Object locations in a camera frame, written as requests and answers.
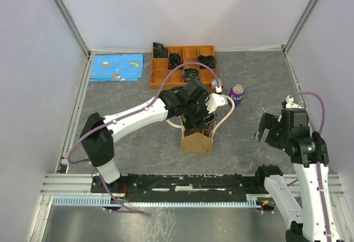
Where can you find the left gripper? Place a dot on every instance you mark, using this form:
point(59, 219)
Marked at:
point(199, 123)

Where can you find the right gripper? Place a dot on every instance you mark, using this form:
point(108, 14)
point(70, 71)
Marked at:
point(267, 122)

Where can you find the canvas tote bag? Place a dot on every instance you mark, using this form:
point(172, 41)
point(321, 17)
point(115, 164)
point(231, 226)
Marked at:
point(194, 142)

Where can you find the red cola can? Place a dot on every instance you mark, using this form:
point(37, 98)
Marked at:
point(206, 132)
point(216, 86)

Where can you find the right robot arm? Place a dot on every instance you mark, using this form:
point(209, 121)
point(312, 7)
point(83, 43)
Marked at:
point(312, 219)

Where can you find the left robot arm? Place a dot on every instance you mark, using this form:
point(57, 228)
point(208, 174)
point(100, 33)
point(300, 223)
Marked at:
point(100, 133)

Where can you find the rolled dark sock front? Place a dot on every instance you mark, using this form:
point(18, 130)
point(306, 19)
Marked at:
point(190, 73)

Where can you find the purple Fanta can right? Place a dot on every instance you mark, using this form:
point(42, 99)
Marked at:
point(237, 94)

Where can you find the rolled black sock right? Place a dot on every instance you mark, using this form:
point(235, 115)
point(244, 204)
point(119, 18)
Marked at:
point(208, 60)

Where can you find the rolled black sock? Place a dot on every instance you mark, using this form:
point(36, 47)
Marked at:
point(208, 60)
point(174, 60)

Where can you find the rolled black sock middle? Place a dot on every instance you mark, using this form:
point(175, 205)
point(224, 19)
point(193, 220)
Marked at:
point(174, 60)

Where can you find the orange wooden divider tray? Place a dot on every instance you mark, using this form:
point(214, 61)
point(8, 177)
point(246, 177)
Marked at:
point(160, 66)

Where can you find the rolled dark sock back-left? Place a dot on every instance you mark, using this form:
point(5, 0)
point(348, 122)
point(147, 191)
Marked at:
point(159, 50)

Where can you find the blue patterned folded cloth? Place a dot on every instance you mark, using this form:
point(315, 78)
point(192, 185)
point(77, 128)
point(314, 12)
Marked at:
point(117, 67)

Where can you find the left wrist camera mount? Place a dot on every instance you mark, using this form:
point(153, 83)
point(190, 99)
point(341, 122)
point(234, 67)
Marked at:
point(216, 99)

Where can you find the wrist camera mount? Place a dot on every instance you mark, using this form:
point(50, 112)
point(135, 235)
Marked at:
point(289, 103)
point(216, 99)

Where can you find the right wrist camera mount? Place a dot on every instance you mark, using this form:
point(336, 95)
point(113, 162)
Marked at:
point(289, 103)

